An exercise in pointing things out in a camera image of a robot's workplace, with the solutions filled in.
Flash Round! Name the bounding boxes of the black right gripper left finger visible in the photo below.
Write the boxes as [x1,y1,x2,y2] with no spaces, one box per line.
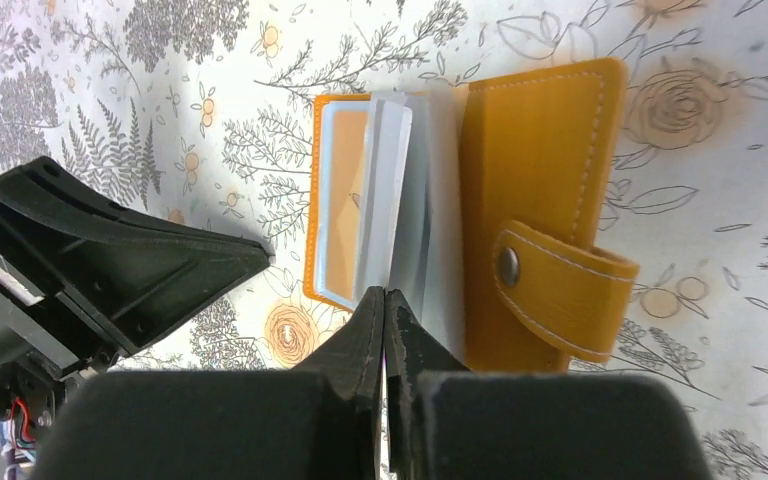
[33,287,386,479]

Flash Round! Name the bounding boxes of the yellow leather card holder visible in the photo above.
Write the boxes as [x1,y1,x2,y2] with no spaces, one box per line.
[303,57,639,372]

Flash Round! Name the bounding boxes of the orange card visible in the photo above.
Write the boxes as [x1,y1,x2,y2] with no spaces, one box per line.
[324,102,368,304]

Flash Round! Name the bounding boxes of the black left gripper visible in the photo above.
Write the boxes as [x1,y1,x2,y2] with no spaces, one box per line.
[0,157,269,438]

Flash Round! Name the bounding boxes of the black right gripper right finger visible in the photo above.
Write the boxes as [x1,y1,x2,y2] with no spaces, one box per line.
[383,290,711,479]

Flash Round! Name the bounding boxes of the floral patterned table mat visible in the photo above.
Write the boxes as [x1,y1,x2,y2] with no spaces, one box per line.
[0,1,768,479]

